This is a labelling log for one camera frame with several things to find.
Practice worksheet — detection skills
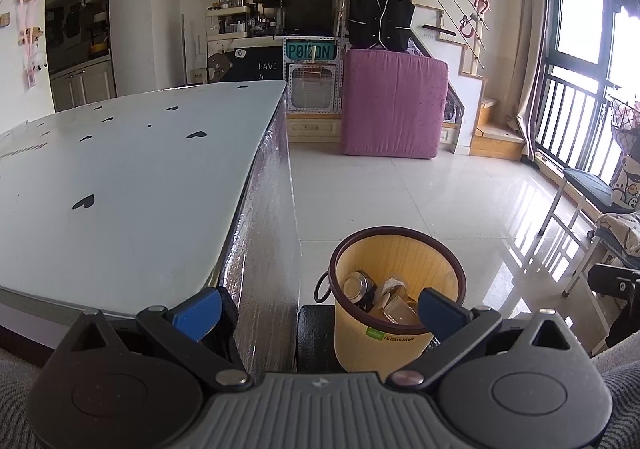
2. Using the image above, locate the cartoon print tote bag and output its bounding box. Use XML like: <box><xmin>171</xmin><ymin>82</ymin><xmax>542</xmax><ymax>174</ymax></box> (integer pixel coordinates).
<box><xmin>610</xmin><ymin>156</ymin><xmax>640</xmax><ymax>210</ymax></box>

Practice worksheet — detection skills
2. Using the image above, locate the patterned blanket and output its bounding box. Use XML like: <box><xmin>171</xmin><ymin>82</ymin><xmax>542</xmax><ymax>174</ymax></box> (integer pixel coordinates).
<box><xmin>597</xmin><ymin>211</ymin><xmax>640</xmax><ymax>255</ymax></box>

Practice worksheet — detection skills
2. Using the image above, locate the black framed window with railing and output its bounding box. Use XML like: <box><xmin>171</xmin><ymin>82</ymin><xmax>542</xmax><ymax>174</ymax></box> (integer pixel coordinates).
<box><xmin>535</xmin><ymin>0</ymin><xmax>640</xmax><ymax>190</ymax></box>

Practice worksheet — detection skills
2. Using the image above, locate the black television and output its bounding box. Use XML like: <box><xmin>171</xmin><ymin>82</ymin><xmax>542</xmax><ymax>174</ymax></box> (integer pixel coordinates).
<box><xmin>218</xmin><ymin>0</ymin><xmax>337</xmax><ymax>37</ymax></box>

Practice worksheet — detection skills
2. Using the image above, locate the white metal cage teal sign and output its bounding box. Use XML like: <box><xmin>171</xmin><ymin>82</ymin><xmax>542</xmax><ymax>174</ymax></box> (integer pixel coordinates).
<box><xmin>283</xmin><ymin>36</ymin><xmax>346</xmax><ymax>114</ymax></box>

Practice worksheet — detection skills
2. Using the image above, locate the black letter board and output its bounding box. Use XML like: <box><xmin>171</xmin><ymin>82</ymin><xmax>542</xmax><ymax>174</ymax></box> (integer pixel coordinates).
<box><xmin>206</xmin><ymin>45</ymin><xmax>286</xmax><ymax>84</ymax></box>

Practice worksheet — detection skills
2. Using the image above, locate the cream low cabinet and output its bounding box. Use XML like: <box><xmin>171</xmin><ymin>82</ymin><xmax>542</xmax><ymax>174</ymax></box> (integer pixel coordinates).
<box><xmin>286</xmin><ymin>111</ymin><xmax>346</xmax><ymax>144</ymax></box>

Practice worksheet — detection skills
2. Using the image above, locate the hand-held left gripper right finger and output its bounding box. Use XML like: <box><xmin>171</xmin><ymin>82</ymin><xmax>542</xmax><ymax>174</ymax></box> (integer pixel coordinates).
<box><xmin>386</xmin><ymin>286</ymin><xmax>581</xmax><ymax>387</ymax></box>

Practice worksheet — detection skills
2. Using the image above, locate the beige curtain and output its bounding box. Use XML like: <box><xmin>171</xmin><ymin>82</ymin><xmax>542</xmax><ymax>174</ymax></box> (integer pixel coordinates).
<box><xmin>515</xmin><ymin>0</ymin><xmax>553</xmax><ymax>160</ymax></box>

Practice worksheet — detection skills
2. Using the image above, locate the pink mattress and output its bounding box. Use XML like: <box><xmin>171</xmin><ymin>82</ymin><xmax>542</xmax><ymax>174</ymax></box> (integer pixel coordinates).
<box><xmin>341</xmin><ymin>48</ymin><xmax>449</xmax><ymax>160</ymax></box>

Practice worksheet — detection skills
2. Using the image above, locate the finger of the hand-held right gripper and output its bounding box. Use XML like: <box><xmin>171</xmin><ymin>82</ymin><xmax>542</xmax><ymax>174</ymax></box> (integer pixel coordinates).
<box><xmin>587</xmin><ymin>264</ymin><xmax>640</xmax><ymax>304</ymax></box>

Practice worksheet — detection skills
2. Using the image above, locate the shelf rack with bottles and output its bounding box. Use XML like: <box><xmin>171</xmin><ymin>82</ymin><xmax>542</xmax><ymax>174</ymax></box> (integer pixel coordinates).
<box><xmin>206</xmin><ymin>0</ymin><xmax>288</xmax><ymax>37</ymax></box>

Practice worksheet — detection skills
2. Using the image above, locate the yellow bin with brown rim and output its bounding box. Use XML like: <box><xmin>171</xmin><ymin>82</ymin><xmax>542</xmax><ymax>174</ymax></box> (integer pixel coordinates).
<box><xmin>314</xmin><ymin>226</ymin><xmax>467</xmax><ymax>372</ymax></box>

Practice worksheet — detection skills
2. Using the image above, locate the brown cardboard box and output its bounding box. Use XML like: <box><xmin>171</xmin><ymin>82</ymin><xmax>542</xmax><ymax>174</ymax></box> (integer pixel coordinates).
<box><xmin>375</xmin><ymin>277</ymin><xmax>422</xmax><ymax>326</ymax></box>

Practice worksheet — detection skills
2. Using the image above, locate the person's grey knit clothing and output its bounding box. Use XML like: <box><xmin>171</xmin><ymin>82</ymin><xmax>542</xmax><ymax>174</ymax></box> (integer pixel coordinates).
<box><xmin>0</xmin><ymin>329</ymin><xmax>640</xmax><ymax>449</ymax></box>

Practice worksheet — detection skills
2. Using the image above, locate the table with silver foil side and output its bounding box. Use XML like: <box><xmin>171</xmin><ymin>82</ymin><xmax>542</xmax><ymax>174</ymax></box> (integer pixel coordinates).
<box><xmin>0</xmin><ymin>80</ymin><xmax>303</xmax><ymax>375</ymax></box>

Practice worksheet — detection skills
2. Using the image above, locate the wire basket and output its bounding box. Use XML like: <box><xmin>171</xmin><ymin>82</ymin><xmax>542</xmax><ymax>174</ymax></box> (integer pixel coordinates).
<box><xmin>607</xmin><ymin>96</ymin><xmax>640</xmax><ymax>154</ymax></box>

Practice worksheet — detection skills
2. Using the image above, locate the white wooden staircase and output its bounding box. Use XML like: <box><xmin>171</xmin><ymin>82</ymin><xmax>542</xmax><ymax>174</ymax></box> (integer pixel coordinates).
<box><xmin>410</xmin><ymin>4</ymin><xmax>526</xmax><ymax>160</ymax></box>

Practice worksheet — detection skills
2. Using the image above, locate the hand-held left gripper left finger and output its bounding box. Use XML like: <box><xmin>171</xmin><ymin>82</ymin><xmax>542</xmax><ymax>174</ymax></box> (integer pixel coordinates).
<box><xmin>65</xmin><ymin>288</ymin><xmax>253</xmax><ymax>390</ymax></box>

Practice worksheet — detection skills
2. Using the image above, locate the dark cloth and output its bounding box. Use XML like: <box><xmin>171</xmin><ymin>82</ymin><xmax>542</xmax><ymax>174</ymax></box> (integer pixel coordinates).
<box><xmin>605</xmin><ymin>301</ymin><xmax>640</xmax><ymax>350</ymax></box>

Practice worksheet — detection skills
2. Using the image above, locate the black vest with white trim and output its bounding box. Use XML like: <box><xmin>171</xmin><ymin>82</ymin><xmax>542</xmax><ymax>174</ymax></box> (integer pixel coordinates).
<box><xmin>347</xmin><ymin>0</ymin><xmax>416</xmax><ymax>51</ymax></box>

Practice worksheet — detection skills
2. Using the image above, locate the metal bench with dark cushion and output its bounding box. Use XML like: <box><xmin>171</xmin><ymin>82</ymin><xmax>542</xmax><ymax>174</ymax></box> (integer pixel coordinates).
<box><xmin>540</xmin><ymin>168</ymin><xmax>621</xmax><ymax>297</ymax></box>

